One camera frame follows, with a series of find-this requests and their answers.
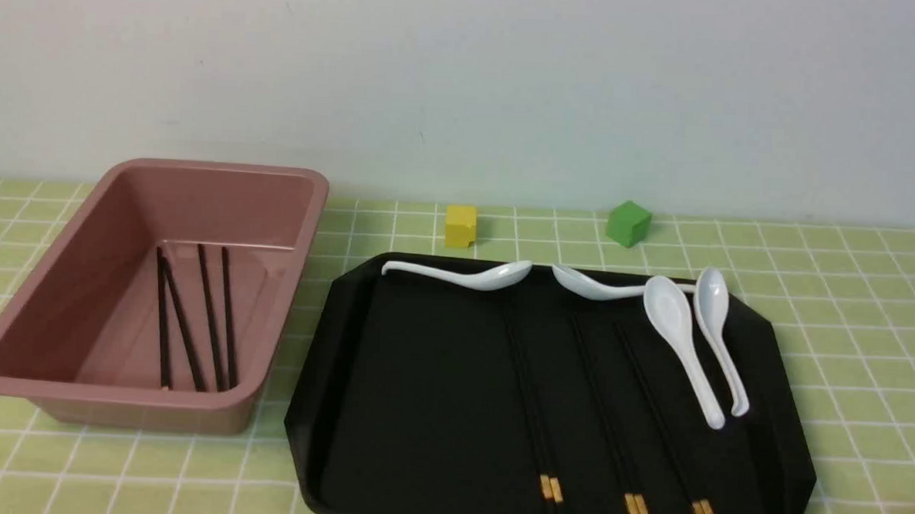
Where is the black chopstick pair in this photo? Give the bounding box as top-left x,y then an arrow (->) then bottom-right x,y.
569,313 -> 643,514
501,305 -> 568,514
613,321 -> 714,514

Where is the yellow cube block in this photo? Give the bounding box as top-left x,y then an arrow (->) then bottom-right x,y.
444,205 -> 478,249

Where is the white spoon far left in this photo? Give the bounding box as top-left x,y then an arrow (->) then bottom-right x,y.
380,260 -> 534,293

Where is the white spoon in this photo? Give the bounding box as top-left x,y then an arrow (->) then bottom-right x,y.
551,263 -> 699,306
693,267 -> 750,417
643,276 -> 725,430
380,260 -> 534,293

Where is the white spoon upper middle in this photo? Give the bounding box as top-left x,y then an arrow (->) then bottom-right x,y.
551,263 -> 699,306

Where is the black plastic tray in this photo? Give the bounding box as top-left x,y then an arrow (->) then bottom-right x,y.
284,252 -> 816,514

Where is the green cube block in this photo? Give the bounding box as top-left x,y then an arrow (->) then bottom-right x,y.
606,201 -> 653,249

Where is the white spoon front right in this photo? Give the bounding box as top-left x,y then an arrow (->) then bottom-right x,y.
643,276 -> 725,430

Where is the black chopstick in bin rightmost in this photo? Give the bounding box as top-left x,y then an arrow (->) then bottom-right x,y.
221,246 -> 239,389

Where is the white spoon far right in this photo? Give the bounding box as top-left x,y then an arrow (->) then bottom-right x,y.
693,267 -> 750,417

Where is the black chopstick in bin slanted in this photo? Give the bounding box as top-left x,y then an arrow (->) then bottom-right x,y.
163,254 -> 207,393

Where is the pink plastic bin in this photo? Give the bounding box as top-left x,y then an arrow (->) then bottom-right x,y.
0,159 -> 329,435

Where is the black chopstick in bin leftmost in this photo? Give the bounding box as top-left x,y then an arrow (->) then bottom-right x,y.
156,247 -> 173,391

